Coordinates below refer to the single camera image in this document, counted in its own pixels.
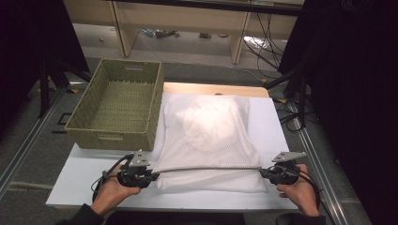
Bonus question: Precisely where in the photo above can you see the green woven basket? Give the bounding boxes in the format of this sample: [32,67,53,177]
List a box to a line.
[64,57,165,152]

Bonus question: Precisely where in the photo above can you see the black floor cables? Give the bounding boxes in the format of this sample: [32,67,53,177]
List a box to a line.
[243,12,297,71]

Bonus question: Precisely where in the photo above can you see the clear plastic bag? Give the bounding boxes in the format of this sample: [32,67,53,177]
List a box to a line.
[243,36,270,50]

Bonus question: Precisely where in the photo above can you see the white mesh laundry bag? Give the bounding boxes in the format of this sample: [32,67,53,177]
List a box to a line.
[152,93,268,194]

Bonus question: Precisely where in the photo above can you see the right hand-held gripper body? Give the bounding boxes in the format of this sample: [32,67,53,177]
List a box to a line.
[268,151,308,187]

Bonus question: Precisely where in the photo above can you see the white garment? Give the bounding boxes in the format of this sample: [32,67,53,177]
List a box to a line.
[176,97,248,151]

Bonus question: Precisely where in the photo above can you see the black curtain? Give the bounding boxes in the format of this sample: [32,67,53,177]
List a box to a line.
[0,0,90,142]
[277,0,398,225]

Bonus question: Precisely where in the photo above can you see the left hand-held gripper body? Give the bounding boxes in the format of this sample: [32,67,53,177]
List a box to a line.
[116,149,152,189]

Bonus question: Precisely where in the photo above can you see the hand-held gripper cable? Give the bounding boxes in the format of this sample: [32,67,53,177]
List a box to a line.
[271,165,337,225]
[91,153,135,203]

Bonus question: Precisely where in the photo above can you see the right hand-held gripper cable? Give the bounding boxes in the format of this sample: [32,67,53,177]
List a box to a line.
[271,165,337,225]

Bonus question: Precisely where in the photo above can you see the person's left hand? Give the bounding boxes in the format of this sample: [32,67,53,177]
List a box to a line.
[90,164,142,217]

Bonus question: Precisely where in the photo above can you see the person's right hand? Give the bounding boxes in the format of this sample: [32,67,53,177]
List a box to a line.
[276,163,320,218]

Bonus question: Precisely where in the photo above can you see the left hand-held gripper cable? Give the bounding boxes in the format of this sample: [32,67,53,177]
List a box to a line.
[91,153,135,203]

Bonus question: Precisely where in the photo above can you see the blue and black floor clutter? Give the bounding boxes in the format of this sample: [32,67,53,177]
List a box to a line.
[139,28,181,39]

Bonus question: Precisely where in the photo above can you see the aluminium floor rail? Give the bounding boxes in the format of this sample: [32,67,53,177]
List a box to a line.
[0,87,69,198]
[295,125,350,225]

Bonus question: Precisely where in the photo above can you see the black metal stand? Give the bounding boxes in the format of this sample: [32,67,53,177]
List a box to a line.
[37,59,93,119]
[264,67,309,129]

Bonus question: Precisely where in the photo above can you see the light wooden desk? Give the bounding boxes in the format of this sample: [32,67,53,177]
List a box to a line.
[63,0,306,65]

